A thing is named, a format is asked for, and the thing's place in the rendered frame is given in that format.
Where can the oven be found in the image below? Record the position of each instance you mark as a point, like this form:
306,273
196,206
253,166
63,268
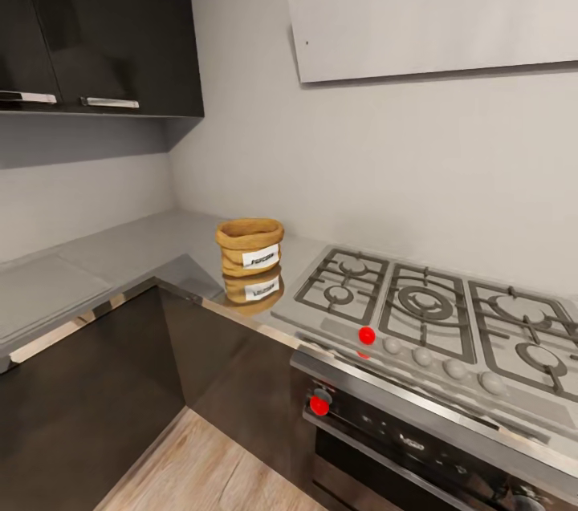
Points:
357,447

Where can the burner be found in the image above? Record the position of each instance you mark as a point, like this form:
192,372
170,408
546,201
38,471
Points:
511,347

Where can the cabinet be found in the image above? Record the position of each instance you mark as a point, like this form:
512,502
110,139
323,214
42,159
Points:
134,58

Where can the drop in sink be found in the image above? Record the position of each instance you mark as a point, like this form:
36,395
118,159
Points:
35,292

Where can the range hood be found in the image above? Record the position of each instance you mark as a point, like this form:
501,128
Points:
347,39

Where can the popcorn bag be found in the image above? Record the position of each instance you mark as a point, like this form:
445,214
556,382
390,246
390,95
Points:
249,245

